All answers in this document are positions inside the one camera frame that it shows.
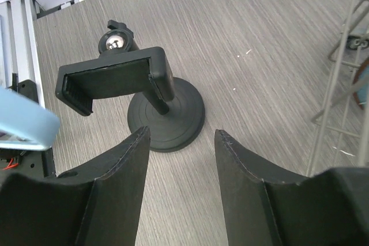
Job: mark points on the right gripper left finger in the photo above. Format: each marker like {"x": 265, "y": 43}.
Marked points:
{"x": 96, "y": 203}

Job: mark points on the light blue smartphone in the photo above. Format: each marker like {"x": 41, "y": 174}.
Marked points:
{"x": 26, "y": 125}

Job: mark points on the grey wire dish rack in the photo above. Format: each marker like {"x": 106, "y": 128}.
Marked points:
{"x": 341, "y": 125}

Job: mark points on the teal ceramic plate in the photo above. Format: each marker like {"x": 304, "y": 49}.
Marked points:
{"x": 360, "y": 95}

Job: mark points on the black phone stand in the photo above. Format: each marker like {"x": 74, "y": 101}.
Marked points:
{"x": 171, "y": 107}

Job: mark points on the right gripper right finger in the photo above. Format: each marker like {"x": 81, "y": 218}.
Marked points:
{"x": 265, "y": 204}

